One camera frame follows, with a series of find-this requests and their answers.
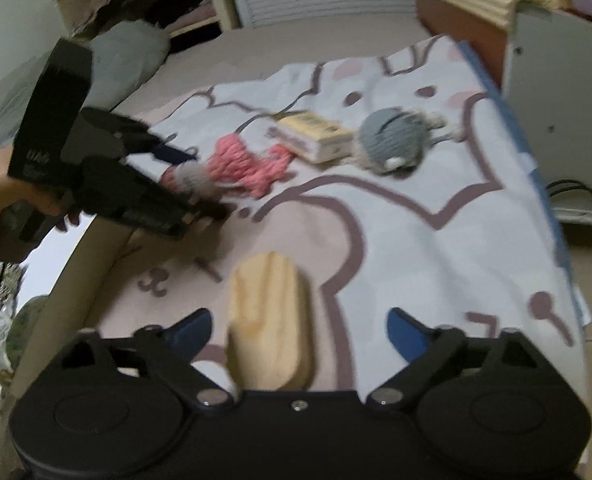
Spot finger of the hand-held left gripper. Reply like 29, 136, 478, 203
143, 180, 231, 231
140, 130, 199, 167

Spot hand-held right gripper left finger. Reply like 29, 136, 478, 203
60, 308, 231, 408

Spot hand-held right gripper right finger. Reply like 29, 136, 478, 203
366, 308, 544, 408

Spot pink and white crocheted toy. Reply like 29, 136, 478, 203
160, 136, 259, 200

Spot oval wooden block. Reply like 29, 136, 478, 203
226, 252, 319, 392

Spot white shallow cardboard box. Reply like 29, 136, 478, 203
0, 217, 141, 396

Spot braided cord with bell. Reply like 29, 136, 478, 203
0, 262, 26, 317

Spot person's left hand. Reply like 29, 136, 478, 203
0, 147, 82, 235

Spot grey-green duvet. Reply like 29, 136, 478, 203
0, 19, 173, 153

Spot cat print blanket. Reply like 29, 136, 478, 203
0, 35, 592, 461

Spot pile of clothes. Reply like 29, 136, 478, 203
73, 0, 217, 41

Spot grey crocheted toy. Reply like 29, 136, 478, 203
353, 106, 464, 178

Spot wooden headboard shelf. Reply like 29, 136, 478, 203
412, 0, 527, 92

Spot black cables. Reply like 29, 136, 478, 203
546, 179, 592, 253

